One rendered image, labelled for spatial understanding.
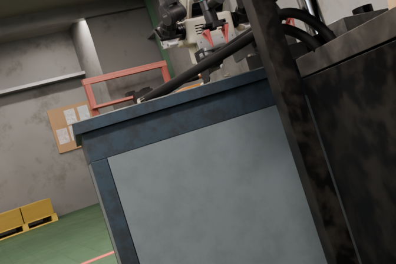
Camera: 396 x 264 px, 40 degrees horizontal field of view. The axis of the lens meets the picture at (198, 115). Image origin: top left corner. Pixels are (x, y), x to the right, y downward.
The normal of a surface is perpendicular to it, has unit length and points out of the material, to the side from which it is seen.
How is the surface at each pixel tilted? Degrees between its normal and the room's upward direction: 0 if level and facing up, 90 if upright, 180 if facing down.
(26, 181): 90
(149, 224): 90
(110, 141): 90
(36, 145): 90
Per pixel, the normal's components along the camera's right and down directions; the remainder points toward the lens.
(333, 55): -0.93, 0.29
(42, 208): 0.47, -0.18
